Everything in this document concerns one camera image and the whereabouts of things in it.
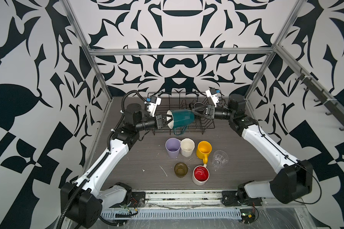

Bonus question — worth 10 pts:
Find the green mug cream inside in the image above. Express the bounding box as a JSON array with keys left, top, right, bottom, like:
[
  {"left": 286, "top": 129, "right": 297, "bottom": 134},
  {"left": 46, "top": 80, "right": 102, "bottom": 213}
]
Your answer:
[{"left": 166, "top": 109, "right": 195, "bottom": 136}]

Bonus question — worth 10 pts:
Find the black mug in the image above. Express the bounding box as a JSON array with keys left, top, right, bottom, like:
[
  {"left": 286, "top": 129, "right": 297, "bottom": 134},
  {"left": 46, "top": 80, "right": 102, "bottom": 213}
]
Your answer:
[{"left": 189, "top": 102, "right": 206, "bottom": 113}]

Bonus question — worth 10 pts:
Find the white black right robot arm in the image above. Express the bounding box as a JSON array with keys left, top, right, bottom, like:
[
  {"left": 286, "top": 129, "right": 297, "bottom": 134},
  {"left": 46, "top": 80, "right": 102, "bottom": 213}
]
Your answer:
[{"left": 192, "top": 94, "right": 318, "bottom": 206}]

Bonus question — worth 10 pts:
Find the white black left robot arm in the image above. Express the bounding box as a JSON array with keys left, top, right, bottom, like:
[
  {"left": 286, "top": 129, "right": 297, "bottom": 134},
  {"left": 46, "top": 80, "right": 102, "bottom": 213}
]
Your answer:
[{"left": 56, "top": 90, "right": 169, "bottom": 229}]

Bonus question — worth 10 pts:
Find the lilac cup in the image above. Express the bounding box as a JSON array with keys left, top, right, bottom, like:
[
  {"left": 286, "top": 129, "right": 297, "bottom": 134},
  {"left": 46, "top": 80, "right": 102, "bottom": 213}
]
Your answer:
[{"left": 165, "top": 138, "right": 181, "bottom": 158}]

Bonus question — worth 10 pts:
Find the cream white cup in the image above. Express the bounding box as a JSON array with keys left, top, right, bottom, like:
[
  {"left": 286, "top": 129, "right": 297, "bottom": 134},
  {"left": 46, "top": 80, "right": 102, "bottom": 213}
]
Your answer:
[{"left": 181, "top": 138, "right": 195, "bottom": 157}]

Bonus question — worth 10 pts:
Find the yellow mug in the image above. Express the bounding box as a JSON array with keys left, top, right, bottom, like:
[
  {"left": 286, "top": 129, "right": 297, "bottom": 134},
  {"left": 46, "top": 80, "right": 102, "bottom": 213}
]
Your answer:
[{"left": 196, "top": 141, "right": 212, "bottom": 164}]

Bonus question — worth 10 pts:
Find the clear glass cup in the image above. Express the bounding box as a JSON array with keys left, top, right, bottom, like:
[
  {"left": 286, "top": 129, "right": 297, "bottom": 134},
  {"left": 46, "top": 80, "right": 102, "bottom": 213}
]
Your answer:
[{"left": 212, "top": 150, "right": 229, "bottom": 169}]

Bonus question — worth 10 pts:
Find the olive glass cup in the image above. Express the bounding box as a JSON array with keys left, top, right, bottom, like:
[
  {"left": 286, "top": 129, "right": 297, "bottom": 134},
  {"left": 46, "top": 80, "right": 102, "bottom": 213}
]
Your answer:
[{"left": 174, "top": 162, "right": 188, "bottom": 178}]

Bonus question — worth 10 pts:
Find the white mug red inside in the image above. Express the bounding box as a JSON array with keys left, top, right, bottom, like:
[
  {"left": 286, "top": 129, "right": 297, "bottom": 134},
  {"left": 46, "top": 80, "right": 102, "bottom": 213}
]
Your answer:
[{"left": 192, "top": 164, "right": 210, "bottom": 186}]

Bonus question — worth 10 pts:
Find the black wire dish rack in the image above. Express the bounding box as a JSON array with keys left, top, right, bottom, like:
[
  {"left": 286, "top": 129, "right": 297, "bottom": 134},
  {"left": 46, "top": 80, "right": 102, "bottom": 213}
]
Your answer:
[{"left": 147, "top": 91, "right": 215, "bottom": 136}]

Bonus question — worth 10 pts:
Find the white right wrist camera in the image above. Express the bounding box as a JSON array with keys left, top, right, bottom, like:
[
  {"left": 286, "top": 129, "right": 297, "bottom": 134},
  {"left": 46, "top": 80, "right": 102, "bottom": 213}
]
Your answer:
[{"left": 205, "top": 88, "right": 220, "bottom": 107}]

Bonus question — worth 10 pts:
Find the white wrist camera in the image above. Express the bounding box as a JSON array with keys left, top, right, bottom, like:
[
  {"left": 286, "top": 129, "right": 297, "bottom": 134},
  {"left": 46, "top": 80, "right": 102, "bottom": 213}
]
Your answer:
[
  {"left": 205, "top": 88, "right": 220, "bottom": 107},
  {"left": 145, "top": 96, "right": 161, "bottom": 117}
]

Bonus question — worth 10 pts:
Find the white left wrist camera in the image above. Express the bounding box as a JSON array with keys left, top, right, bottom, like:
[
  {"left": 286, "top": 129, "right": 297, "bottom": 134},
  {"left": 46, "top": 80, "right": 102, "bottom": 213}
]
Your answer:
[{"left": 145, "top": 96, "right": 161, "bottom": 117}]

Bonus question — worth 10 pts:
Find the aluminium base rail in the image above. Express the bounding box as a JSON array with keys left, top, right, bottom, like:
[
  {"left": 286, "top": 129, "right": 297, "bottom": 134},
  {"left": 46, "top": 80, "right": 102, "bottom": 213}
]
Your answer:
[{"left": 100, "top": 189, "right": 304, "bottom": 208}]

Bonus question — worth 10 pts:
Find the white slotted cable duct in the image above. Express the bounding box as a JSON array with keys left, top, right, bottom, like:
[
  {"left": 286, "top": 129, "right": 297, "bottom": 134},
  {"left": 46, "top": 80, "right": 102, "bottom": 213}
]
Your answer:
[{"left": 101, "top": 209, "right": 242, "bottom": 220}]

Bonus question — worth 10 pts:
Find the grey wall hook rail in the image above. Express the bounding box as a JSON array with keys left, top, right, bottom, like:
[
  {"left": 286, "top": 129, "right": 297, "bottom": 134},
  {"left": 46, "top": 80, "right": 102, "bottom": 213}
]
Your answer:
[{"left": 296, "top": 68, "right": 344, "bottom": 132}]

